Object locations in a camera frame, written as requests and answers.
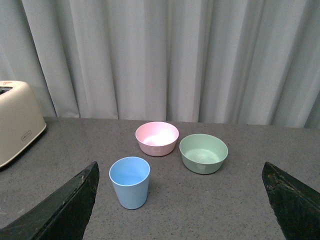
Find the green plastic bowl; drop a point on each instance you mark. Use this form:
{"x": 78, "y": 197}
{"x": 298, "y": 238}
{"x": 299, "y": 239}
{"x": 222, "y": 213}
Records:
{"x": 203, "y": 153}

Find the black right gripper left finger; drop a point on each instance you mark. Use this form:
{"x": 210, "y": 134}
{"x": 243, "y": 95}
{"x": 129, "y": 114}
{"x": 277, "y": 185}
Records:
{"x": 63, "y": 215}

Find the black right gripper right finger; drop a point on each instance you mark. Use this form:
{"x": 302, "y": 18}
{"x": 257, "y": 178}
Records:
{"x": 295, "y": 204}

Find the grey curtain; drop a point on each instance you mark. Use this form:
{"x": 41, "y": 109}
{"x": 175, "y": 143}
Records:
{"x": 213, "y": 61}

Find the pink plastic bowl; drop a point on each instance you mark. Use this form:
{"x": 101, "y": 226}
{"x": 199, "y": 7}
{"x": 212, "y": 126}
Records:
{"x": 157, "y": 138}

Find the blue plastic cup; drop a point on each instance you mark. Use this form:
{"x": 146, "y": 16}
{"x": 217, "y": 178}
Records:
{"x": 130, "y": 179}

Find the cream white toaster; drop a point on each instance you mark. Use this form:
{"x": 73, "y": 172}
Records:
{"x": 21, "y": 119}

